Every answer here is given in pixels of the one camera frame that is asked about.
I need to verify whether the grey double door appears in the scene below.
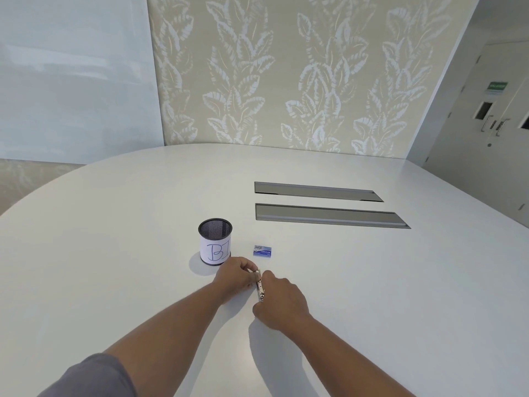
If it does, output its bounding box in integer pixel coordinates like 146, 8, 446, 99
428, 40, 529, 229

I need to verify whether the white glass wall board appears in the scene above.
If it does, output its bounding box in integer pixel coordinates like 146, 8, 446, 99
0, 0, 163, 166

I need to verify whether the person's right hand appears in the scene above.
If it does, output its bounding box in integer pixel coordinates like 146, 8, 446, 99
252, 270, 312, 332

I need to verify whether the person's right forearm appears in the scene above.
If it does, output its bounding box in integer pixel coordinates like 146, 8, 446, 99
285, 312, 419, 397

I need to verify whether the person's left forearm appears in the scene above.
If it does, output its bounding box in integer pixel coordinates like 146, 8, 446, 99
102, 283, 227, 397

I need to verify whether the short grey table cable hatch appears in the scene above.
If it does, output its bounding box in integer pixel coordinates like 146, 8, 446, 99
254, 182, 384, 203

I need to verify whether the grey shirt sleeve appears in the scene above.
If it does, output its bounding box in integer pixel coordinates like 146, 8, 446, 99
49, 353, 138, 397

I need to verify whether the person's left hand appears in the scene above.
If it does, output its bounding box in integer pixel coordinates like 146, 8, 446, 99
213, 257, 261, 306

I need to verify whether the black mesh pen cup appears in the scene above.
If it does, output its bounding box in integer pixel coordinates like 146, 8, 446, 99
198, 218, 233, 267

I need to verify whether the long grey table cable hatch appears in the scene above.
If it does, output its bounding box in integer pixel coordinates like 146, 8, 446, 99
255, 203, 412, 230

